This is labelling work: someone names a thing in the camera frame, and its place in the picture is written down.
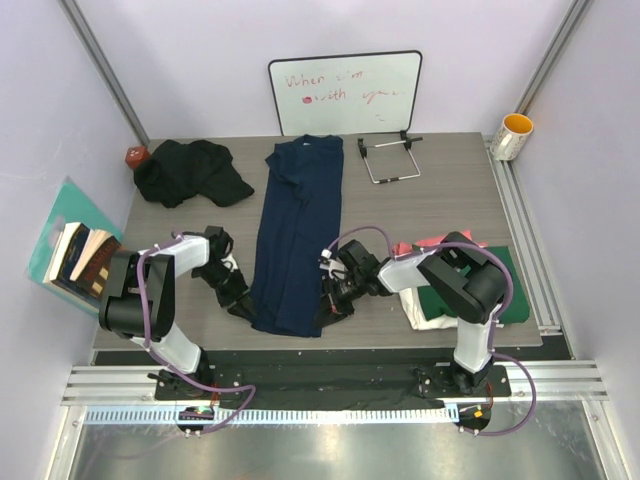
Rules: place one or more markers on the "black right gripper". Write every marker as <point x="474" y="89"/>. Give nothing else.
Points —
<point x="331" y="301"/>

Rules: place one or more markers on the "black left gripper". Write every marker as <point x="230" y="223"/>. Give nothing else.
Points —
<point x="242" y="306"/>

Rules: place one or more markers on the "navy blue t shirt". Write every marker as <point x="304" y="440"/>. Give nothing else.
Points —
<point x="301" y="216"/>

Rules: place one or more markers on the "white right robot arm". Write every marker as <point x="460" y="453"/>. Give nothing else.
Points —
<point x="473" y="283"/>

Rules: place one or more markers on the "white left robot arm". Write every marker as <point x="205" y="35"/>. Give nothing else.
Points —
<point x="138" y="301"/>

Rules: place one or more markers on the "folded white t shirt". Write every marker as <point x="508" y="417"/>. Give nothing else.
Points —
<point x="419" y="319"/>

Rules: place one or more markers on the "folded pink t shirt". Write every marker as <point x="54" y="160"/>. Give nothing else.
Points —
<point x="403" y="248"/>

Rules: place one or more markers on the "black t shirt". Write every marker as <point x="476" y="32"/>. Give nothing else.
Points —
<point x="176" y="172"/>

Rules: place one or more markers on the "brown cover paperback book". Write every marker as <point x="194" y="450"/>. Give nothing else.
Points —
<point x="92" y="268"/>

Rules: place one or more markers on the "dark blue paperback book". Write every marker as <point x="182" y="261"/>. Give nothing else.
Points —
<point x="67" y="252"/>

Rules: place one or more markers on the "small red cube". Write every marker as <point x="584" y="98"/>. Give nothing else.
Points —
<point x="136" y="156"/>

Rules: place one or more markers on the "teal plastic folder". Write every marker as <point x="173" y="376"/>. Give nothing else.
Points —
<point x="72" y="204"/>

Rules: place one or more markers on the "small whiteboard with red writing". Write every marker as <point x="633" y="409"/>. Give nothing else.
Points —
<point x="346" y="94"/>

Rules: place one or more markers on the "white mug yellow inside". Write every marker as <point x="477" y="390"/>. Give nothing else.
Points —
<point x="511" y="137"/>

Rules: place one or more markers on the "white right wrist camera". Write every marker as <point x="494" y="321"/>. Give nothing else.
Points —
<point x="334" y="268"/>

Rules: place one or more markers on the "white perforated cable tray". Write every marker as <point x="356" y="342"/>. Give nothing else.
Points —
<point x="183" y="415"/>

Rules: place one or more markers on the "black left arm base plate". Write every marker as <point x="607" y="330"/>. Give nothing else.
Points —
<point x="169" y="386"/>

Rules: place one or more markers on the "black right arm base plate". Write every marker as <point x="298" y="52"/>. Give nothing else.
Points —
<point x="440" y="382"/>

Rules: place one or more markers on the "black wire stand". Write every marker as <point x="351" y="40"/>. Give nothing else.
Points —
<point x="390" y="161"/>

